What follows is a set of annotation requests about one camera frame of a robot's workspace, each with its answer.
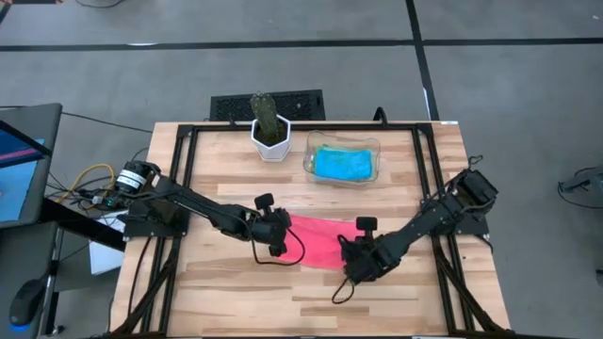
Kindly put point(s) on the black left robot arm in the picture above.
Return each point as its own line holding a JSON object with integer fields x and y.
{"x": 198, "y": 202}

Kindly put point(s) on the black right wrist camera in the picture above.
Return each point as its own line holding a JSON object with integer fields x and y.
{"x": 366, "y": 223}

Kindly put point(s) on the clear plastic bin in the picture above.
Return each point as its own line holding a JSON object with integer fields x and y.
{"x": 308, "y": 141}

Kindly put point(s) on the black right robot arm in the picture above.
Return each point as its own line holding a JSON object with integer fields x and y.
{"x": 438, "y": 212}

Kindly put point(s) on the dark grey desk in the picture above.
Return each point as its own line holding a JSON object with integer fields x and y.
{"x": 23, "y": 254}

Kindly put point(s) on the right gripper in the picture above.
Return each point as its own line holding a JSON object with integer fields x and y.
{"x": 365, "y": 259}

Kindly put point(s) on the white paper sheet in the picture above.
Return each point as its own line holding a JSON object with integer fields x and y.
{"x": 106, "y": 256}

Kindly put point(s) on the computer monitor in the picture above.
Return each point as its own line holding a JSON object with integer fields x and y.
{"x": 19, "y": 188}

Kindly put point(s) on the black computer mouse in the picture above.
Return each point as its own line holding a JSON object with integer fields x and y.
{"x": 26, "y": 301}

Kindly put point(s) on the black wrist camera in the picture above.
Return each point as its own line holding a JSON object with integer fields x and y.
{"x": 264, "y": 201}
{"x": 366, "y": 223}

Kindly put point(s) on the green cactus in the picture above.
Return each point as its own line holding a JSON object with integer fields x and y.
{"x": 265, "y": 115}

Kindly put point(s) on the teal blue microfiber towel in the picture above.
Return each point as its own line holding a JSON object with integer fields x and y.
{"x": 344, "y": 165}

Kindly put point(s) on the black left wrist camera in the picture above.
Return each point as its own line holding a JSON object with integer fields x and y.
{"x": 264, "y": 201}

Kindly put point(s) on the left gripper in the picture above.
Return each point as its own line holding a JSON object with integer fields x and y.
{"x": 273, "y": 230}

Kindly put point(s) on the pink microfiber towel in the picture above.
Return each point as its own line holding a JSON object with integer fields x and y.
{"x": 320, "y": 240}

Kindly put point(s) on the white hexagonal plant pot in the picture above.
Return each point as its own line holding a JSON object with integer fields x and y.
{"x": 272, "y": 151}

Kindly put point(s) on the black keyboard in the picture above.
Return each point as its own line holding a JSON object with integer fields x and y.
{"x": 231, "y": 106}

